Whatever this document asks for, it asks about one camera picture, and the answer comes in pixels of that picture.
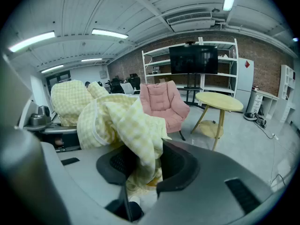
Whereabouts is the black office chair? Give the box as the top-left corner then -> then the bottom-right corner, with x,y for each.
109,77 -> 125,94
127,74 -> 141,91

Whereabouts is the white metal shelving rack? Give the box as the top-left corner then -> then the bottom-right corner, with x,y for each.
142,37 -> 240,101

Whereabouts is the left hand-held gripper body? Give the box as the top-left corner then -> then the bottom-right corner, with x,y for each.
23,105 -> 82,152

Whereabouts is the cream yellow cloth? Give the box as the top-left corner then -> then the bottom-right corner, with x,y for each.
50,80 -> 172,196

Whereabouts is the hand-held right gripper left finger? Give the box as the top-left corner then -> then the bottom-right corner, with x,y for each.
41,142 -> 139,209

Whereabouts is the white desk with drawers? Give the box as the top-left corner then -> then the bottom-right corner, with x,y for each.
247,88 -> 280,120

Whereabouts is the black flat screen monitor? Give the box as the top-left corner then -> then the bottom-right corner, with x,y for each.
168,45 -> 218,75

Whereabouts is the black floor cable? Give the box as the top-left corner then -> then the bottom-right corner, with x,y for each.
254,118 -> 275,139

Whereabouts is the black round floor device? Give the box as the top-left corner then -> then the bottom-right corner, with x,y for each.
243,111 -> 259,122

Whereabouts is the white refrigerator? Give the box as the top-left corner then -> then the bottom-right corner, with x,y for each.
235,57 -> 255,113

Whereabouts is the black monitor floor stand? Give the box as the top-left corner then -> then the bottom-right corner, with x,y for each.
183,73 -> 206,110

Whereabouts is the white open bookshelf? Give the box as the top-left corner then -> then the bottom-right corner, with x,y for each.
277,64 -> 297,124

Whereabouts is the pink cushioned armchair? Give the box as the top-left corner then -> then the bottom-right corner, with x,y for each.
140,80 -> 191,142

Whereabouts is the white office chair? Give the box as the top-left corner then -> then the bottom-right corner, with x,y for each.
120,82 -> 136,95

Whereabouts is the ceiling air conditioner unit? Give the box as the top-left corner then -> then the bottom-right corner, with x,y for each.
165,11 -> 217,32

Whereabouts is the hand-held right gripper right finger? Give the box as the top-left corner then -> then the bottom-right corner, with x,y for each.
142,139 -> 275,225

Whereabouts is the round wooden side table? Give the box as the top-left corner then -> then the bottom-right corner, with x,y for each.
191,91 -> 244,151

